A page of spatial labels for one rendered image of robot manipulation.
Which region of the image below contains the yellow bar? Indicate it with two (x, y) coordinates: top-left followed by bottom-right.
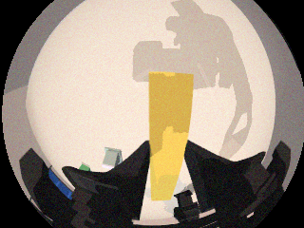
(149, 71), (194, 200)

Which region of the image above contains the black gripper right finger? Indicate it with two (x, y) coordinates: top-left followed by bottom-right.
(183, 140), (266, 213)

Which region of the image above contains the green cube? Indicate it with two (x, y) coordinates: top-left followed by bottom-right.
(79, 164), (91, 171)

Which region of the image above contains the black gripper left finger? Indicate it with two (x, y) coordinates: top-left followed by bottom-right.
(62, 140), (151, 220)

